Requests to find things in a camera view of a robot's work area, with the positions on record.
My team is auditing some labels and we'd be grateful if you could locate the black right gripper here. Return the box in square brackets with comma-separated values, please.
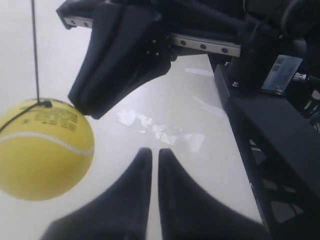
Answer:
[56, 0, 320, 68]

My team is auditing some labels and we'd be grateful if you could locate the yellow tennis ball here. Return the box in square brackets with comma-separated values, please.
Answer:
[0, 99, 95, 201]

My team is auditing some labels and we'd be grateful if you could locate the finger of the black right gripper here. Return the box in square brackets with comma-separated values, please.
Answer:
[80, 4, 171, 119]
[68, 4, 120, 113]

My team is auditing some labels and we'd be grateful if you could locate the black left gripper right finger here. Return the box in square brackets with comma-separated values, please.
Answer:
[158, 149, 272, 240]

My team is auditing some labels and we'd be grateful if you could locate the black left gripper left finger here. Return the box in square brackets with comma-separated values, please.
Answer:
[41, 148, 152, 240]

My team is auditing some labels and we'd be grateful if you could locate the thin black hanging string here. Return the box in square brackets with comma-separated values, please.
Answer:
[30, 0, 41, 103]

